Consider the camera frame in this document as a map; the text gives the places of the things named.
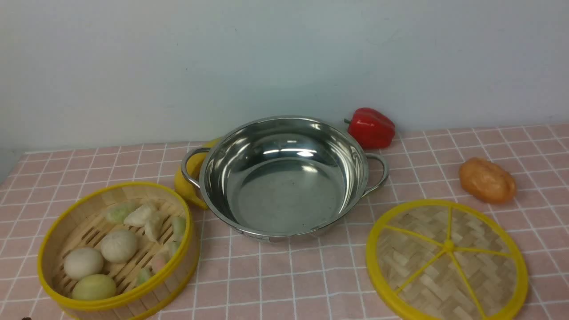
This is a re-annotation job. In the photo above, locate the yellow bamboo steamer lid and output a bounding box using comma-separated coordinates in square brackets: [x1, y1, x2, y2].
[366, 199, 529, 320]

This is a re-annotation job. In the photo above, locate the yellow bamboo steamer basket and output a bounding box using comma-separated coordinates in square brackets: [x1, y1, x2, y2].
[37, 182, 200, 320]

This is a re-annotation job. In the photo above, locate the stainless steel pot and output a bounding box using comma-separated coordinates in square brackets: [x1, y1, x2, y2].
[180, 116, 389, 243]

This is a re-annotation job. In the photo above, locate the yellow banana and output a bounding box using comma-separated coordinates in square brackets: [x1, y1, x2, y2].
[174, 153, 208, 210]

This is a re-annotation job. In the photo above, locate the red bell pepper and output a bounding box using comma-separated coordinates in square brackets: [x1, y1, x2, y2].
[344, 108, 396, 150]

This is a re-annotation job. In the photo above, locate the green-edged dumpling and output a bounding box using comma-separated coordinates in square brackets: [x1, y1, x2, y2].
[171, 216, 187, 242]

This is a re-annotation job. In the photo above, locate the white folded dumpling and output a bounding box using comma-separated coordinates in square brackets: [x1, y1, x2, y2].
[144, 212, 164, 243]

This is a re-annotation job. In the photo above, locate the pink-tinted dumpling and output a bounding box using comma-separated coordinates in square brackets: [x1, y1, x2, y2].
[150, 252, 169, 275]

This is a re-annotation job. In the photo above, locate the green dumpling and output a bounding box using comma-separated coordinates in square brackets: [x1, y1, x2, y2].
[105, 201, 140, 224]

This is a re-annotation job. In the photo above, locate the beige steamed bun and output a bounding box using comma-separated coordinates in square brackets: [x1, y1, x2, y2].
[100, 230, 138, 264]

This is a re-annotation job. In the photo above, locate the pale green steamed bun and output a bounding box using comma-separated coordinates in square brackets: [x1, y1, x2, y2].
[71, 275, 116, 300]

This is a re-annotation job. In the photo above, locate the white steamed bun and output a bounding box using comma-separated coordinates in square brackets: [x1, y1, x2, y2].
[64, 247, 105, 281]

